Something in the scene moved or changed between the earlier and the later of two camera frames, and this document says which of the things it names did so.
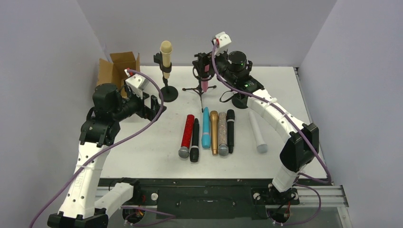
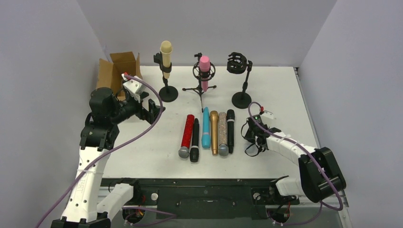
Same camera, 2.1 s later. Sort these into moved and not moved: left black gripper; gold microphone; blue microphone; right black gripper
Moved: right black gripper
Not moved: left black gripper; gold microphone; blue microphone
